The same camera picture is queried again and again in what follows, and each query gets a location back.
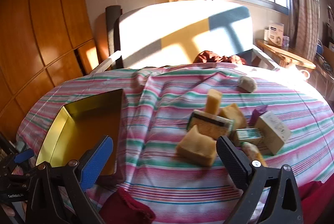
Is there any dark red cloth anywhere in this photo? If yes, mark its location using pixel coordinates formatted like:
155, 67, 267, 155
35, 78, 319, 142
99, 187, 156, 224

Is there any wooden shelf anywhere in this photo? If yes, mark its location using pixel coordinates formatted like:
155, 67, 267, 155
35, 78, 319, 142
255, 39, 317, 71

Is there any white cushioned sofa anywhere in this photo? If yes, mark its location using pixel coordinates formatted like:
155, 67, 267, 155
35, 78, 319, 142
92, 2, 280, 76

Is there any gold tin box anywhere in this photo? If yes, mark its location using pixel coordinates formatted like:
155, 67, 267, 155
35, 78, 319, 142
35, 88, 126, 178

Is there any yellow sponge block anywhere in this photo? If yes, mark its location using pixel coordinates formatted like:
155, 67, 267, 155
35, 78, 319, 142
204, 89, 223, 115
176, 125, 218, 167
219, 102, 247, 131

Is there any wooden wardrobe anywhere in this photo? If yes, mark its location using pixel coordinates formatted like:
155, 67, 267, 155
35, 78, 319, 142
0, 0, 97, 137

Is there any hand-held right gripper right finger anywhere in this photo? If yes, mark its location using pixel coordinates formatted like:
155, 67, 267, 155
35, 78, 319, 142
216, 135, 304, 224

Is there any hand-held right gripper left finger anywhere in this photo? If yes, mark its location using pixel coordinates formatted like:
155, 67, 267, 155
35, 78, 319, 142
25, 135, 123, 224

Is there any cracker packet with green label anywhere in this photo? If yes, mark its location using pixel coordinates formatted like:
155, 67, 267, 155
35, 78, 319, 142
235, 127, 263, 148

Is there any large plastic bundle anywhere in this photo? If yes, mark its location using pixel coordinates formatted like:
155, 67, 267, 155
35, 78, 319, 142
240, 142, 267, 167

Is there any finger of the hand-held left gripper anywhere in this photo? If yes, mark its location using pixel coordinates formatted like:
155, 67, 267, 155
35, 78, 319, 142
0, 148, 40, 186

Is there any white labelled box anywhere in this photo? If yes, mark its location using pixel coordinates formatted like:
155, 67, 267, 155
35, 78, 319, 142
267, 21, 285, 47

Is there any reddish brown cloth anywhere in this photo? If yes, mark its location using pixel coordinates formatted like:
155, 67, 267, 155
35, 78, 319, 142
192, 50, 247, 66

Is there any pale cloth bundle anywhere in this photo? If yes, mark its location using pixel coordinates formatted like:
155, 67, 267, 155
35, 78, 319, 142
237, 75, 258, 93

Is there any person's left hand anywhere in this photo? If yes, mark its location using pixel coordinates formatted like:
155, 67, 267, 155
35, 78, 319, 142
0, 205, 16, 217

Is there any striped brown curtain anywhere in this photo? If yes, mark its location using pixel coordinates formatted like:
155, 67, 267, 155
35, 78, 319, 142
284, 0, 322, 62

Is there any striped pink green bed sheet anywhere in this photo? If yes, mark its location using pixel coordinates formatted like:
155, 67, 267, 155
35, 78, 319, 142
16, 62, 334, 224

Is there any purple snack packet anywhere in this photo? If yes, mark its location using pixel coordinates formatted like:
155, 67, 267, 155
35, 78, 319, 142
249, 105, 268, 126

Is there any yellow packet with dark stripe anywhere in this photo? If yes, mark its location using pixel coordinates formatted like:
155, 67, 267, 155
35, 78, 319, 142
187, 109, 234, 139

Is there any white carton box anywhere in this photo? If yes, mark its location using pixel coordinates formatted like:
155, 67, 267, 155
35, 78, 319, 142
255, 111, 292, 156

